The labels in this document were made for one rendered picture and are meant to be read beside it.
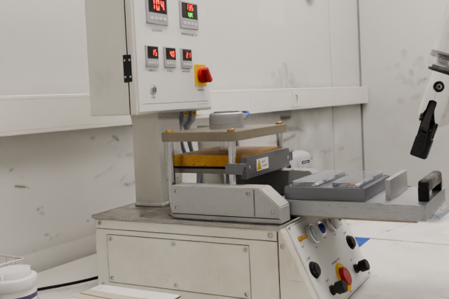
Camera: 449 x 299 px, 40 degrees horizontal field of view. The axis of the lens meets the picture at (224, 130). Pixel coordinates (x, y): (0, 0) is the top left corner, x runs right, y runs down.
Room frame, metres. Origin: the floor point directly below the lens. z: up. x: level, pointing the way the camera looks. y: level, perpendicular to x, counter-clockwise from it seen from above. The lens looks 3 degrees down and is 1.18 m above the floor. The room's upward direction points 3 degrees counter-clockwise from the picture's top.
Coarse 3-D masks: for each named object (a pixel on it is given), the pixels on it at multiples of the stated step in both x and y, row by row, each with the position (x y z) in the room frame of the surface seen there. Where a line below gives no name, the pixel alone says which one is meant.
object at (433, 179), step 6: (432, 174) 1.22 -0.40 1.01; (438, 174) 1.24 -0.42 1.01; (420, 180) 1.15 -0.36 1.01; (426, 180) 1.15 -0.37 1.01; (432, 180) 1.18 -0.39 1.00; (438, 180) 1.24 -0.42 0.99; (420, 186) 1.15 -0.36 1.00; (426, 186) 1.14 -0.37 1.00; (432, 186) 1.18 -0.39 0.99; (438, 186) 1.26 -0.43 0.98; (420, 192) 1.15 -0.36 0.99; (426, 192) 1.14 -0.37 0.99; (420, 198) 1.15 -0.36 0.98; (426, 198) 1.14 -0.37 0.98
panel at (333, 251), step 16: (304, 224) 1.27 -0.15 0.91; (304, 240) 1.23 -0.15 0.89; (320, 240) 1.29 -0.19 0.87; (336, 240) 1.36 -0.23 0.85; (304, 256) 1.20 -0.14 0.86; (320, 256) 1.25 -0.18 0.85; (336, 256) 1.32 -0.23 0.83; (352, 256) 1.39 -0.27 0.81; (336, 272) 1.28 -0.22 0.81; (352, 272) 1.34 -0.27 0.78; (368, 272) 1.41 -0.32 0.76; (320, 288) 1.19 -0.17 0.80; (352, 288) 1.31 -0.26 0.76
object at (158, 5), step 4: (152, 0) 1.40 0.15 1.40; (156, 0) 1.41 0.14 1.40; (160, 0) 1.42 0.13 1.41; (152, 4) 1.40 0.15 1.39; (156, 4) 1.41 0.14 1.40; (160, 4) 1.42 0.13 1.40; (152, 8) 1.39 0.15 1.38; (156, 8) 1.41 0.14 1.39; (160, 8) 1.42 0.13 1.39; (164, 8) 1.44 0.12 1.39; (164, 12) 1.44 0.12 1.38
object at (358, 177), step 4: (356, 172) 1.35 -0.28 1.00; (360, 172) 1.34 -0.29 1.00; (364, 172) 1.34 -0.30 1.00; (368, 172) 1.34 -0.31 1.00; (372, 172) 1.33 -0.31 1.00; (376, 172) 1.33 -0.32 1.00; (348, 176) 1.29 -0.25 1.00; (352, 176) 1.29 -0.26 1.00; (356, 176) 1.28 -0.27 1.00; (360, 176) 1.28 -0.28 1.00; (364, 176) 1.28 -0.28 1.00; (368, 176) 1.27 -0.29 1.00; (340, 180) 1.23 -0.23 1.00; (344, 180) 1.23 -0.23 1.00; (348, 180) 1.23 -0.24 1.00; (352, 180) 1.23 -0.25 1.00; (356, 180) 1.22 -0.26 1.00; (360, 180) 1.22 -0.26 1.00; (364, 180) 1.22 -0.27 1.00
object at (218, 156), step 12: (180, 156) 1.36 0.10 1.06; (192, 156) 1.35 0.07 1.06; (204, 156) 1.33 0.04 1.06; (216, 156) 1.32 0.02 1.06; (228, 156) 1.31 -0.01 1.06; (240, 156) 1.29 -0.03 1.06; (180, 168) 1.36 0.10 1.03; (192, 168) 1.35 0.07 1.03; (204, 168) 1.34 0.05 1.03; (216, 168) 1.32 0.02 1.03
